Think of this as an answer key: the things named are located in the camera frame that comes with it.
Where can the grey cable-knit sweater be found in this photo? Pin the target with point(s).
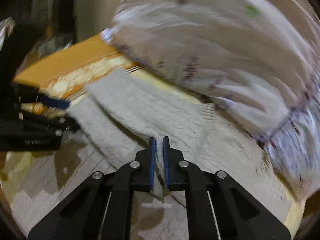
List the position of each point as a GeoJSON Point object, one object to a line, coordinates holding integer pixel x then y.
{"type": "Point", "coordinates": [117, 118]}

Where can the pink floral pillow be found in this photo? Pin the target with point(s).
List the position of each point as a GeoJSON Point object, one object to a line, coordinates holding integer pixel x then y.
{"type": "Point", "coordinates": [258, 60]}

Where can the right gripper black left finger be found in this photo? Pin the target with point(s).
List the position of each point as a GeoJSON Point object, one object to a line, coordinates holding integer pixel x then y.
{"type": "Point", "coordinates": [100, 207]}

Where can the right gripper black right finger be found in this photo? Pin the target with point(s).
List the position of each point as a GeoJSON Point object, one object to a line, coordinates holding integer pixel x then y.
{"type": "Point", "coordinates": [217, 206]}

